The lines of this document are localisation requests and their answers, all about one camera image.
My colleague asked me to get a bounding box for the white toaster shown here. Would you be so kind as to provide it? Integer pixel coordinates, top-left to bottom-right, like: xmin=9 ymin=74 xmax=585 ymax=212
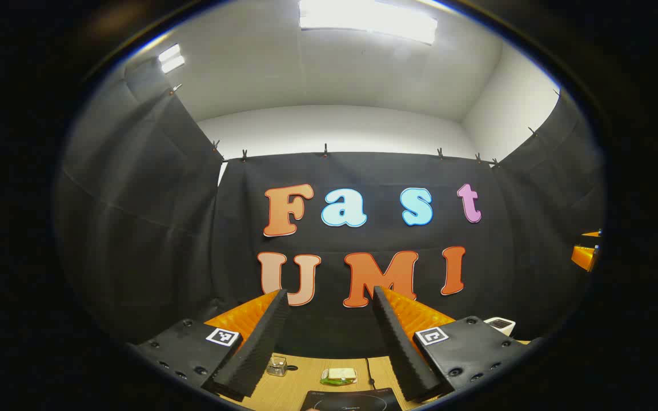
xmin=483 ymin=317 xmax=517 ymax=337

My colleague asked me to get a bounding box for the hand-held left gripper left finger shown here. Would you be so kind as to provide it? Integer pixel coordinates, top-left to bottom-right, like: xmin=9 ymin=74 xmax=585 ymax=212
xmin=132 ymin=288 xmax=291 ymax=402

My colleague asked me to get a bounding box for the sandwich with lettuce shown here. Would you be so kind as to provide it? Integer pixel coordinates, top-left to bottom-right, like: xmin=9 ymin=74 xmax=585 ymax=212
xmin=320 ymin=367 xmax=358 ymax=386

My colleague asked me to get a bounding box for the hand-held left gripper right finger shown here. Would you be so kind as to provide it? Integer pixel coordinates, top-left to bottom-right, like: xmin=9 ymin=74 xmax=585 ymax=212
xmin=372 ymin=285 xmax=535 ymax=403

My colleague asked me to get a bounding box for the large ceiling light panel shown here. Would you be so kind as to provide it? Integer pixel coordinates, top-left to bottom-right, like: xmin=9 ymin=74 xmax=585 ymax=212
xmin=299 ymin=0 xmax=438 ymax=45

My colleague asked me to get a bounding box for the small metal crank gadget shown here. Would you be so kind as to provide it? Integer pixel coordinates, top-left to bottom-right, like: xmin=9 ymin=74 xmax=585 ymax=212
xmin=266 ymin=355 xmax=298 ymax=377

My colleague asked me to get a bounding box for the black induction cooktop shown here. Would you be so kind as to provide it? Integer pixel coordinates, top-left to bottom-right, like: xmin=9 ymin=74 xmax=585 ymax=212
xmin=299 ymin=387 xmax=404 ymax=411

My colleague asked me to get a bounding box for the row of black cloth clips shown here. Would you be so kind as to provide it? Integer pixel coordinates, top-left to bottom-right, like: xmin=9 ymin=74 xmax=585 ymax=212
xmin=169 ymin=83 xmax=563 ymax=170

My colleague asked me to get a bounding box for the small ceiling light panel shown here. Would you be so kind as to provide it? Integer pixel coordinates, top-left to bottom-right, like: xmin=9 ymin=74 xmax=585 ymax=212
xmin=158 ymin=45 xmax=186 ymax=74

